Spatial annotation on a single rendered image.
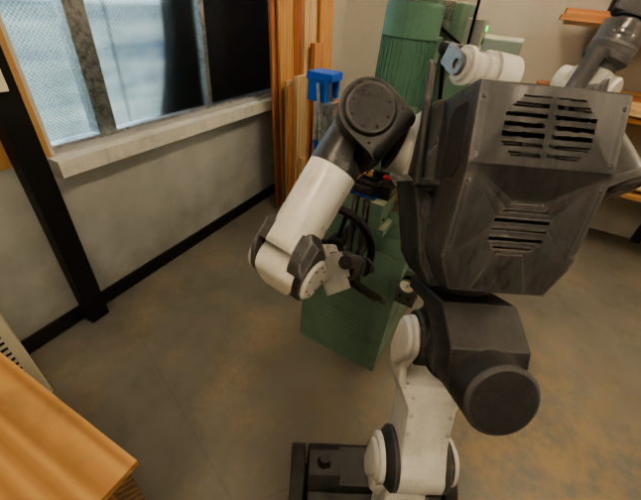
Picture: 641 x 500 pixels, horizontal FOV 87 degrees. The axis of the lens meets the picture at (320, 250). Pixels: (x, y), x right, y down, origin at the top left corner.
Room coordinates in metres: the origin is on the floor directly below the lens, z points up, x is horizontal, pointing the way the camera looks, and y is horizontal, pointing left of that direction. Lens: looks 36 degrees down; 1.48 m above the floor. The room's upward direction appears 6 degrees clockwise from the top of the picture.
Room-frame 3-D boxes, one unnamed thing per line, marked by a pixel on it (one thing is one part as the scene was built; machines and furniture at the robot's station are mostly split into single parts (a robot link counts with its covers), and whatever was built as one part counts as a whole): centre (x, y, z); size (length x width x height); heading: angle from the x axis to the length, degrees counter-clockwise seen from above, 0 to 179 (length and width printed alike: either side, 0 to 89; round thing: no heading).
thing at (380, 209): (1.08, -0.16, 0.91); 0.15 x 0.14 x 0.09; 63
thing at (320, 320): (1.38, -0.26, 0.36); 0.58 x 0.45 x 0.71; 153
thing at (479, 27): (1.50, -0.47, 1.40); 0.10 x 0.06 x 0.16; 153
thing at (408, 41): (1.27, -0.20, 1.35); 0.18 x 0.18 x 0.31
